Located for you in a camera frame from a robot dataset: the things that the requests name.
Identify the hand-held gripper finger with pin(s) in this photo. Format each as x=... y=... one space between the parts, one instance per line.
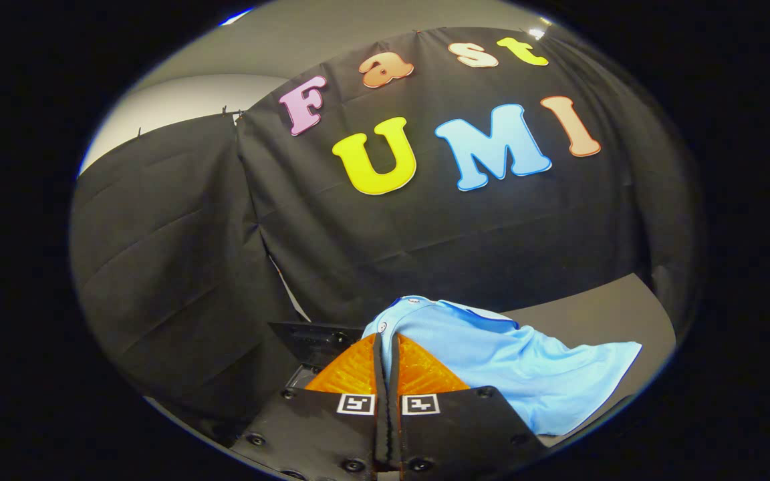
x=395 y=427
x=381 y=414

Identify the light blue polo shirt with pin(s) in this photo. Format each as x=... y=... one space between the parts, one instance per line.
x=525 y=374

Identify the grey cabinet with dark top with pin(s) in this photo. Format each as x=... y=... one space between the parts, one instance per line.
x=592 y=314

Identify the black backdrop cloth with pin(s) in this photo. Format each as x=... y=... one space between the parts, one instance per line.
x=191 y=267

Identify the ceiling light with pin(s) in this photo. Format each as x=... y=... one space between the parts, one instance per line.
x=536 y=32

